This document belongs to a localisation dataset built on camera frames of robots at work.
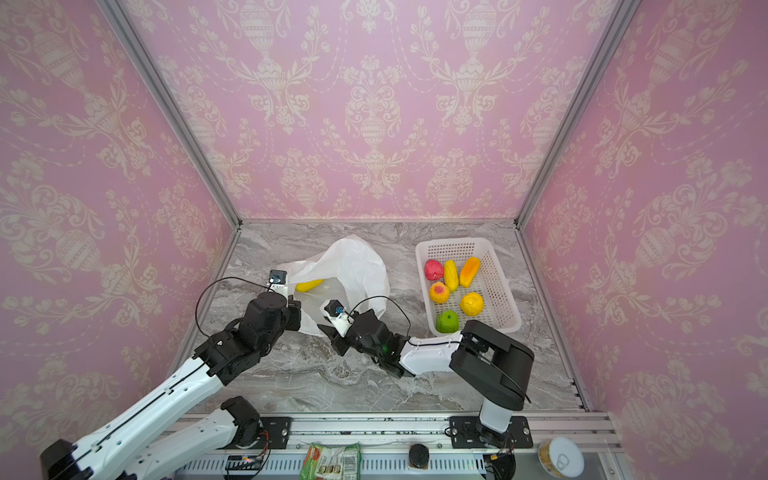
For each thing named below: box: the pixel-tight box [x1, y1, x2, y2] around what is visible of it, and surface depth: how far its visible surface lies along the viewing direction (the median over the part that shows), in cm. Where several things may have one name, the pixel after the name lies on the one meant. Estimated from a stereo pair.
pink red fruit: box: [424, 259, 444, 281], surface depth 102 cm
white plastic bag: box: [276, 235, 390, 336], surface depth 92 cm
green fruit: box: [435, 310, 459, 334], surface depth 89 cm
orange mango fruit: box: [460, 257, 480, 288], surface depth 102 cm
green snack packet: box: [300, 442, 362, 480], surface depth 70 cm
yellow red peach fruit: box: [430, 281, 451, 304], surface depth 96 cm
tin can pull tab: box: [537, 436, 586, 479], surface depth 68 cm
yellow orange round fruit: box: [460, 292, 485, 317], surface depth 92 cm
